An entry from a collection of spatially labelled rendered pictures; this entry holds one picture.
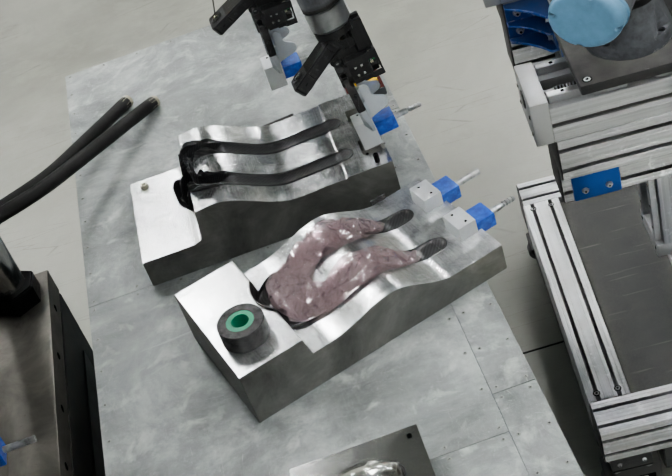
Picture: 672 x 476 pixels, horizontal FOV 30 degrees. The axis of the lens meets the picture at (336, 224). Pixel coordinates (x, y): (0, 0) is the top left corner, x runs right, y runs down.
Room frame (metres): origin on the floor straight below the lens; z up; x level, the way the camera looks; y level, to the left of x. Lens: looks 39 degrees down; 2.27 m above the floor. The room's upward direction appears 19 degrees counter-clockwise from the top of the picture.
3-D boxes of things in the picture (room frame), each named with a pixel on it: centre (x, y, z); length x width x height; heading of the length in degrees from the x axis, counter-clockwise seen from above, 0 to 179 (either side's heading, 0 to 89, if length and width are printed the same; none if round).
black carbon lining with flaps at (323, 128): (1.95, 0.10, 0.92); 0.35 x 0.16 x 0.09; 91
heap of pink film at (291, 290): (1.61, 0.02, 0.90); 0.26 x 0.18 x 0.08; 108
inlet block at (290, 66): (2.21, -0.03, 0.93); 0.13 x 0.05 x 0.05; 92
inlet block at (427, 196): (1.75, -0.21, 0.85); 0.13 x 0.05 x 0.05; 108
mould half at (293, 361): (1.61, 0.02, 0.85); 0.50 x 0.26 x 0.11; 108
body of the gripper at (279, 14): (2.21, -0.01, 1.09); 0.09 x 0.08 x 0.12; 92
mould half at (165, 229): (1.96, 0.12, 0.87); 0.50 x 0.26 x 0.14; 91
